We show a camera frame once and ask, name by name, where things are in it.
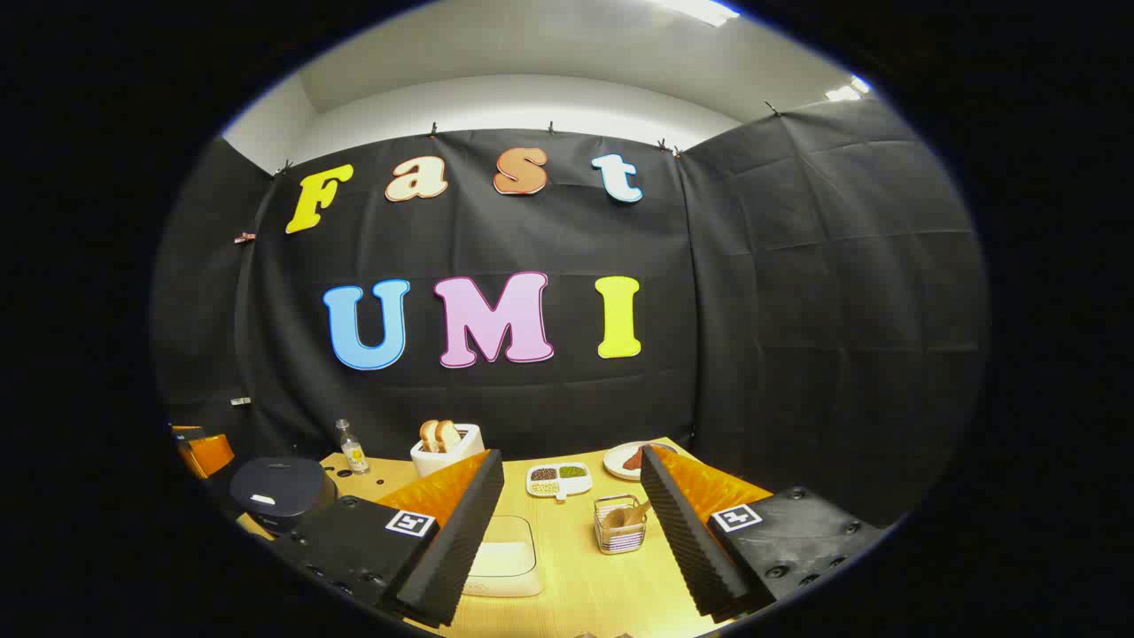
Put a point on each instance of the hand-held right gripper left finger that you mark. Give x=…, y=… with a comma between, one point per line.
x=461, y=540

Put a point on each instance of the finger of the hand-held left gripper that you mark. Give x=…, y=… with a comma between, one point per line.
x=211, y=454

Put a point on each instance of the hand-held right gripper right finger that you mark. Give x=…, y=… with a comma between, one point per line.
x=687, y=540

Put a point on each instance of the clear rectangular rice container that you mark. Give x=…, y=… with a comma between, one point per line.
x=509, y=558

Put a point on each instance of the wooden spoon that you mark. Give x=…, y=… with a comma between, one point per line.
x=620, y=516

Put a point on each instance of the dark grey rice cooker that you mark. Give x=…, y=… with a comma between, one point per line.
x=275, y=487

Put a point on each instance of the white toaster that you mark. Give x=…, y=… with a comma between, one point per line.
x=443, y=462

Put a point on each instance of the red meat piece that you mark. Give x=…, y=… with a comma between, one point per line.
x=633, y=459

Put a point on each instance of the yellow soybeans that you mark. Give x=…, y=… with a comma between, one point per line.
x=544, y=488

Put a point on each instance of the white round plate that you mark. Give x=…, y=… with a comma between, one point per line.
x=616, y=462

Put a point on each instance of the dark brown beans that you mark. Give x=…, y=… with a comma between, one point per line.
x=543, y=474

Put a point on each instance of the bread slice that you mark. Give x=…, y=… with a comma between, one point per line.
x=449, y=434
x=429, y=436

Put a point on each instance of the white divided dish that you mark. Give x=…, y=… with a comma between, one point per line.
x=560, y=483

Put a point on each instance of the green mung beans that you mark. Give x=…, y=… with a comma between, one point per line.
x=572, y=471

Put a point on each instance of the small glass bottle yellow label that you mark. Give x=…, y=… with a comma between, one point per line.
x=353, y=454

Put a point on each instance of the black backdrop cloth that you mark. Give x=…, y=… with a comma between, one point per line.
x=753, y=310

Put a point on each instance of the ceiling light panel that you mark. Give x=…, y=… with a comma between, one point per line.
x=846, y=89
x=700, y=9

